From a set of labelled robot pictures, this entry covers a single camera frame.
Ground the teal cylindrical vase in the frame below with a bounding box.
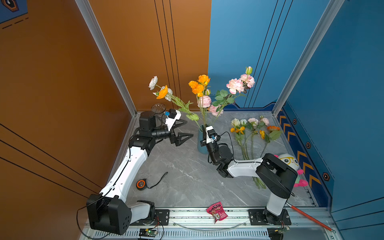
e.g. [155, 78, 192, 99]
[196, 128, 210, 155]

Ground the orange yellow small flower stem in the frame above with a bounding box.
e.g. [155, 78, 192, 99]
[155, 80, 210, 127]

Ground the white flower stem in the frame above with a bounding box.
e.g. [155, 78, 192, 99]
[149, 76, 200, 128]

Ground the clear glass vase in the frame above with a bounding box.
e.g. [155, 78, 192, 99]
[151, 103, 166, 120]

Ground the yellow rose stem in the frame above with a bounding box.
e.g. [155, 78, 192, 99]
[197, 75, 212, 125]

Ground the cream pink rose stem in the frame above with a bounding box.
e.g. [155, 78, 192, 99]
[246, 116, 270, 159]

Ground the orange gerbera stem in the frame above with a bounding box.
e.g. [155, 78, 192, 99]
[265, 126, 282, 144]

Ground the yellow poppy flower stem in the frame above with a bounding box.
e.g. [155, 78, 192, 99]
[251, 130, 268, 159]

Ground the pink rose spray stem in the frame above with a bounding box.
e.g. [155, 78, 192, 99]
[209, 66, 256, 124]

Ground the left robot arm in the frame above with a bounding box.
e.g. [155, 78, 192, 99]
[86, 109, 193, 235]

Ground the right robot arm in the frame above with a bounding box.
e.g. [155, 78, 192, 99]
[201, 126, 299, 225]

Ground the orange tape measure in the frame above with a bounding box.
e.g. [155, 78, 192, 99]
[136, 179, 148, 191]

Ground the pink snack packet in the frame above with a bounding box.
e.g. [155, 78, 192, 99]
[206, 202, 228, 223]

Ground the white plush toy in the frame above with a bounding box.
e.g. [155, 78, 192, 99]
[277, 154, 309, 188]

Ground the green circuit board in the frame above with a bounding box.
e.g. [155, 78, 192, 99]
[138, 229, 159, 239]

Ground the black connector box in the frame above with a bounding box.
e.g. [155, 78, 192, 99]
[267, 229, 284, 240]

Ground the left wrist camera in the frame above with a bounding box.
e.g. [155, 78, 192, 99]
[165, 109, 182, 131]

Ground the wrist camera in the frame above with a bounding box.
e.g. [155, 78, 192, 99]
[165, 109, 182, 131]
[206, 126, 218, 144]

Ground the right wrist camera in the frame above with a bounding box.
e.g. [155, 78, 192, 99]
[206, 126, 218, 144]

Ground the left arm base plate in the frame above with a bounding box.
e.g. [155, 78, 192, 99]
[130, 209, 170, 227]

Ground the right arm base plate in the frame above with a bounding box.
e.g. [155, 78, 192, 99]
[248, 209, 292, 226]

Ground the red handled tool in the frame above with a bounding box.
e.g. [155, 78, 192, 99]
[286, 203, 334, 232]

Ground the aluminium corner post left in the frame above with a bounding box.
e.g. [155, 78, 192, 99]
[75, 0, 137, 117]

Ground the aluminium corner post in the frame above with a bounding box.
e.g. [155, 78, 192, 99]
[75, 0, 137, 117]
[272, 0, 345, 117]

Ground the aluminium corner post right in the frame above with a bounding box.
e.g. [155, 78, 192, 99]
[272, 0, 345, 117]

